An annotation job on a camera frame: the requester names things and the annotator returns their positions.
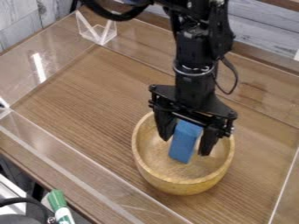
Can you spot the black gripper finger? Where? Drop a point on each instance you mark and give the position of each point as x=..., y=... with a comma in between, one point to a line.
x=209, y=139
x=166, y=123

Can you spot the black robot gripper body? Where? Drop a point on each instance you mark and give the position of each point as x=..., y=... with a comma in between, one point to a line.
x=193, y=101

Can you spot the blue rectangular block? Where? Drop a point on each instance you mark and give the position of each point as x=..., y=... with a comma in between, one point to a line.
x=185, y=138

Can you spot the brown wooden bowl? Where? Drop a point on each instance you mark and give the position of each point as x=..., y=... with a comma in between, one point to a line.
x=168, y=174

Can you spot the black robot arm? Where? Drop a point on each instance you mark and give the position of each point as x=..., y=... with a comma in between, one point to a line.
x=204, y=40

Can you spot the green white marker pen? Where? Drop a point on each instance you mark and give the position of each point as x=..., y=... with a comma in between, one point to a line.
x=60, y=207

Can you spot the clear acrylic tray wall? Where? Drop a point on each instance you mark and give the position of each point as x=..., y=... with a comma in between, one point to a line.
x=97, y=192

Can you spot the clear acrylic corner bracket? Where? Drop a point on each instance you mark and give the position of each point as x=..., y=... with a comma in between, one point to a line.
x=101, y=34

